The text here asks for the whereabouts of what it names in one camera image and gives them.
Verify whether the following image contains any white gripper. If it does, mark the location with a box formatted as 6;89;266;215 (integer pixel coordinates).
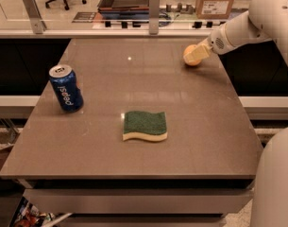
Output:
183;24;236;64

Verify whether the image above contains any blue pepsi can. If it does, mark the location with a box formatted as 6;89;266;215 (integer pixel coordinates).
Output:
49;64;83;113

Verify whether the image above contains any grey drawer front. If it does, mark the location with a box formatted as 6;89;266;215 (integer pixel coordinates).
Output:
24;189;252;214

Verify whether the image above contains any colourful items bin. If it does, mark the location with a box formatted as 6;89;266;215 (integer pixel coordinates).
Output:
8;198;56;227

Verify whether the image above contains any cardboard box with label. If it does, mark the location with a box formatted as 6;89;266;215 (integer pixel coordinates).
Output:
195;0;234;19

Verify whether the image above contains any green yellow sponge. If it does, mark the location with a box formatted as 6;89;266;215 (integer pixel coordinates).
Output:
123;111;168;142

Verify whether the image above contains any middle metal railing post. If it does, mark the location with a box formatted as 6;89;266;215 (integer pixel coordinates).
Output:
149;0;160;35

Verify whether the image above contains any orange fruit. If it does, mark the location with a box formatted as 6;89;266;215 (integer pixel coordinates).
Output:
183;44;202;66

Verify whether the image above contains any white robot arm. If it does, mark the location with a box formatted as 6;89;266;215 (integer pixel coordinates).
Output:
183;0;288;227

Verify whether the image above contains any left metal railing post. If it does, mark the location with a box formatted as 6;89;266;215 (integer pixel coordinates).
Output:
23;0;46;34

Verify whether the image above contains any metal railing post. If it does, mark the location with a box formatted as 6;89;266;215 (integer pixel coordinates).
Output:
149;0;160;35
23;0;46;34

